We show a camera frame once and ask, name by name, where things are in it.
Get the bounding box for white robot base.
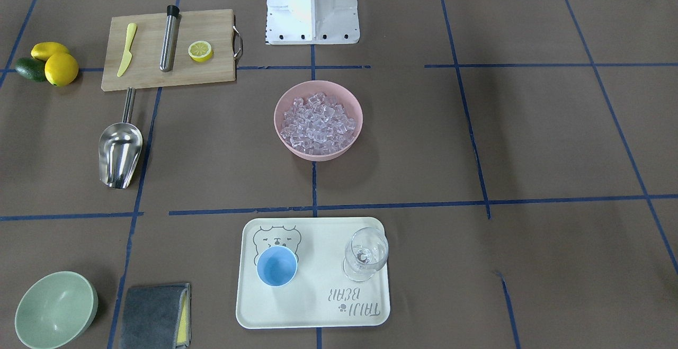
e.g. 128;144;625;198
265;0;361;45

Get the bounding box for grey yellow folded cloth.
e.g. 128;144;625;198
119;282;192;348

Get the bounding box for steel ice scoop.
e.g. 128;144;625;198
99;87;143;189

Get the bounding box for lemon half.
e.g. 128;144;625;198
188;40;213;62

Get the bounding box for clear ice cubes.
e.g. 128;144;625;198
278;92;358;156

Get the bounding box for pink bowl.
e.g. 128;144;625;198
273;79;363;162

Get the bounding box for yellow plastic knife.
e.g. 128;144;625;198
117;23;138;78

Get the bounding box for bamboo cutting board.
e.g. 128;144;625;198
101;9;244;92

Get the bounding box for green bowl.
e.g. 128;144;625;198
14;271;99;348

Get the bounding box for round yellow lemon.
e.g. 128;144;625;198
44;52;79;87

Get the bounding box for green avocado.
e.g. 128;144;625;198
14;57;47;83

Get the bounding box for clear wine glass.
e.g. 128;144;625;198
342;227;389;282

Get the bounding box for blue plastic cup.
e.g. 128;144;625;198
257;246;298;287

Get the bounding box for steel muddler black tip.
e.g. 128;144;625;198
159;5;180;73

